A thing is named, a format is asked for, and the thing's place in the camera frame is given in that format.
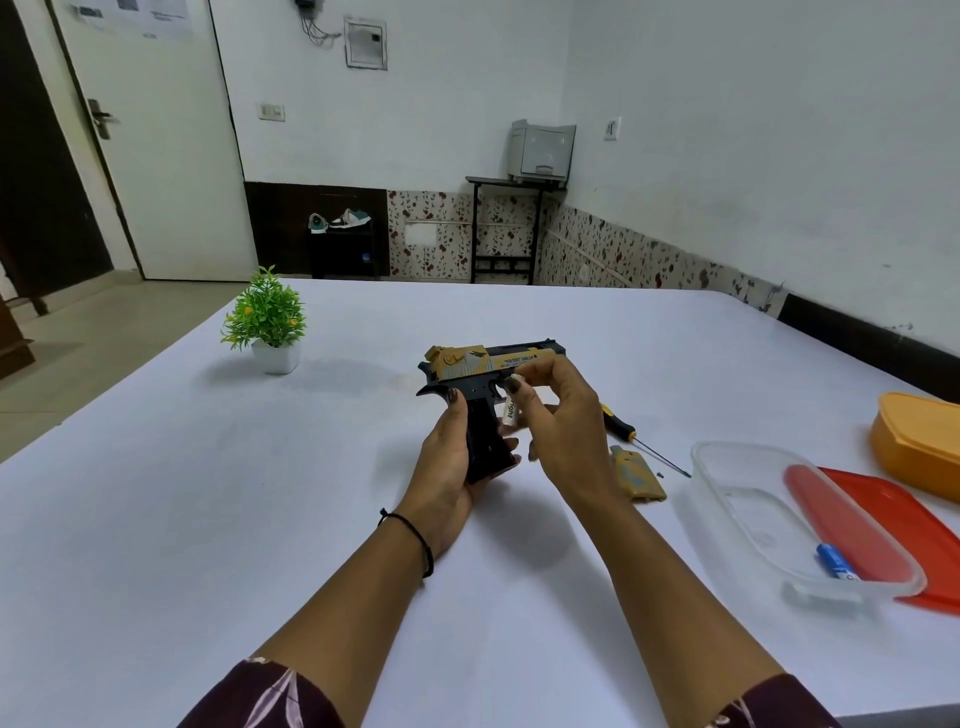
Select person's right hand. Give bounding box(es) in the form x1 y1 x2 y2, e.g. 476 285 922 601
502 349 625 513

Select person's left hand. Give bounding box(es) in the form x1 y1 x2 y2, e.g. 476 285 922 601
386 387 522 562

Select black and yellow toy pistol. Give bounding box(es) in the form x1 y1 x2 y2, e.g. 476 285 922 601
416 339 561 486

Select person's left forearm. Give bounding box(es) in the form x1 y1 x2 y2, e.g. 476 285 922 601
251 516 436 695

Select person's right forearm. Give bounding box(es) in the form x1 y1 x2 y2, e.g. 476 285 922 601
570 481 786 721

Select yellow toy pistol cover panel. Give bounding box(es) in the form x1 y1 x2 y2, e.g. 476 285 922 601
609 444 669 503

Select black low shelf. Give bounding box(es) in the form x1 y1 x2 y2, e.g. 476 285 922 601
306 223 381 281

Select black metal side table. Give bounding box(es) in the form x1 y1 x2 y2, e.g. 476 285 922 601
465 175 568 287

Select green artificial plant white pot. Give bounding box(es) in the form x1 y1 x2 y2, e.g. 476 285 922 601
220 265 308 376

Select grey printer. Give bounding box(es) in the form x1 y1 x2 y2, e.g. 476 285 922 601
507 118 578 186

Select clear plastic container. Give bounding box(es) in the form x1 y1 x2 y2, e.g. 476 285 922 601
690 441 929 606

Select maroon floral left sleeve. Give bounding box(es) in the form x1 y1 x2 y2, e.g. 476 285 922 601
177 657 347 728

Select maroon floral sleeve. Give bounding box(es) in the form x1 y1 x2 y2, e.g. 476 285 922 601
177 657 347 728
703 672 843 728

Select blue battery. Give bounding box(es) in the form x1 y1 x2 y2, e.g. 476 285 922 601
816 543 861 583

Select white electrical panel box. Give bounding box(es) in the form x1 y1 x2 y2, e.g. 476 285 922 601
344 15 390 72

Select white door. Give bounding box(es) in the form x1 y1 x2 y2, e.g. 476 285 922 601
46 0 261 283

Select orange lidded plastic box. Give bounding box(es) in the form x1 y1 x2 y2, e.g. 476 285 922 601
870 392 960 504

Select red container lid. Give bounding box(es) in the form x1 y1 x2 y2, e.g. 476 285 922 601
783 464 960 618

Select maroon floral right sleeve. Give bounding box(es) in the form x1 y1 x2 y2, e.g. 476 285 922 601
703 672 843 728

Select brown wooden furniture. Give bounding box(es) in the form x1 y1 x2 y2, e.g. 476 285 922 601
0 247 51 381

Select paper sheets on door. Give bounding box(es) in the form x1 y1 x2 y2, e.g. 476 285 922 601
70 0 195 43

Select yellow black handled screwdriver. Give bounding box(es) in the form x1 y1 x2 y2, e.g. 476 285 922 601
600 402 693 480

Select black string wristband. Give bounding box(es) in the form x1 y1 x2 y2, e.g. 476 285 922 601
378 508 436 580

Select black wall device with wires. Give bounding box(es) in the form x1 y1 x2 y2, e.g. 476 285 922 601
294 0 333 45

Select metal door handle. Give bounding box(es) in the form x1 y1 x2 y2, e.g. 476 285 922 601
87 97 121 142

